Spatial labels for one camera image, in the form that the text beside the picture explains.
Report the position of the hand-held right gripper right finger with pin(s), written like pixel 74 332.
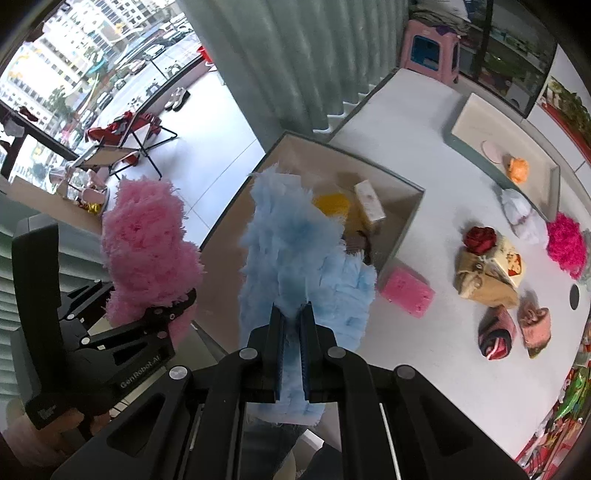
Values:
pixel 307 360

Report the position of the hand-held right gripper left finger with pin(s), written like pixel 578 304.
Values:
pixel 277 360

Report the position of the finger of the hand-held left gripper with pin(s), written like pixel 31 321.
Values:
pixel 157 316
pixel 85 300

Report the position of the pink fluffy cloth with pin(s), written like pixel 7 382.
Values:
pixel 143 240

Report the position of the blue fluffy cloth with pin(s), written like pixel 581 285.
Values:
pixel 295 258

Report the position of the pink sponge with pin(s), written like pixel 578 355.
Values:
pixel 406 290

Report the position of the yellow mesh sponge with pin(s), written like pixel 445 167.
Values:
pixel 332 203

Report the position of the small white carton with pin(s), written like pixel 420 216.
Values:
pixel 369 203

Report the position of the red striped sock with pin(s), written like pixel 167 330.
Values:
pixel 496 332

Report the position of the grey cardboard box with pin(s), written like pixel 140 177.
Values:
pixel 314 161

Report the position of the pink towel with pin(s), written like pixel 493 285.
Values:
pixel 535 325

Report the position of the person's left hand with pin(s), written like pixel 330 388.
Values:
pixel 27 431

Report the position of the pink glossy bags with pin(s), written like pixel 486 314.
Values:
pixel 83 194

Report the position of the black folding chair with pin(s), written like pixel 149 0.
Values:
pixel 115 152

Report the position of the beige knitted sock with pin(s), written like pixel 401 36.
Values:
pixel 480 281

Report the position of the red fabric rose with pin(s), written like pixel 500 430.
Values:
pixel 480 237

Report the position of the white slippers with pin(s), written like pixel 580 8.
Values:
pixel 177 98

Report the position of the tissue pack with red print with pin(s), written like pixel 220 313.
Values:
pixel 510 263

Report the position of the pile of colourful snack packets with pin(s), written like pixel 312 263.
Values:
pixel 572 401

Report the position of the pink round pad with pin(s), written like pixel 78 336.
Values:
pixel 490 150

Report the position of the orange fluffy ball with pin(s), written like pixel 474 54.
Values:
pixel 518 170

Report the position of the magenta fluffy cloth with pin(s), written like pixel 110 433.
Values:
pixel 565 242

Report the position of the grey green curtain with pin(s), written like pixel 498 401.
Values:
pixel 300 55

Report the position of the shallow grey cardboard tray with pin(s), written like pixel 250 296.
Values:
pixel 485 120

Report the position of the pink plastic stool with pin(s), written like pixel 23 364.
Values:
pixel 429 50

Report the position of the wall poster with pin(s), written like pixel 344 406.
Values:
pixel 570 110

